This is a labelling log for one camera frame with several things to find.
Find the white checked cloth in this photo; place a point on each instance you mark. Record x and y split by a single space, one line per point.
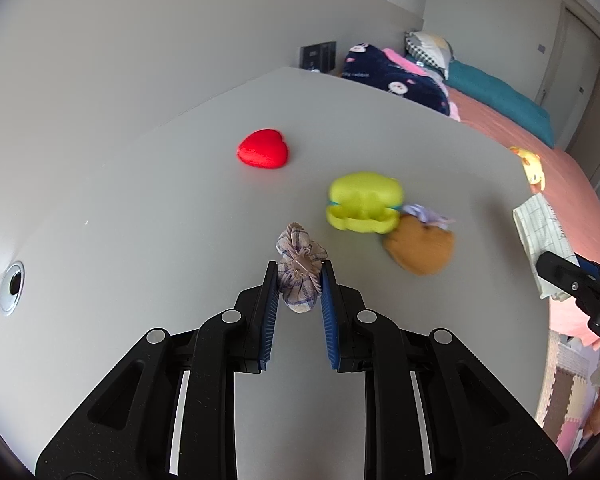
542 232

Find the teal pillow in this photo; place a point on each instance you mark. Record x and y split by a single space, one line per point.
500 97

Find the pastel foam floor mat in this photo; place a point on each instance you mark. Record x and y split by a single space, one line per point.
567 400

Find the purple bow hair clip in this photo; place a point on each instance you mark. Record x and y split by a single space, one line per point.
427 214

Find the silver desk grommet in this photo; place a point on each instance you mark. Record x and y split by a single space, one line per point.
11 287

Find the brown round plush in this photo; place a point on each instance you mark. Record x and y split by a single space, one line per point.
420 247

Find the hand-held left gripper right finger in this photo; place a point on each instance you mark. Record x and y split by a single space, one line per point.
330 320

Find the red heart-shaped box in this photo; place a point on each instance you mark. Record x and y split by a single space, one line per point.
263 149

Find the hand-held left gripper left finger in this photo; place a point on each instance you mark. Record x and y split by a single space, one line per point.
269 320

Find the checked pillow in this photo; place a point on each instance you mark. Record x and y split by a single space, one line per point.
430 50

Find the yellow-green plastic toy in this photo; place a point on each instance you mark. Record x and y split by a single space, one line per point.
362 200

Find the black wall socket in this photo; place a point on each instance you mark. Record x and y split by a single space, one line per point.
318 56

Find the bed with pink sheet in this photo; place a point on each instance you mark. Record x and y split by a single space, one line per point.
570 180

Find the navy printed blanket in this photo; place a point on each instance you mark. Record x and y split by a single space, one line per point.
390 77

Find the yellow plush duck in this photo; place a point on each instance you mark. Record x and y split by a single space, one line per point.
530 165

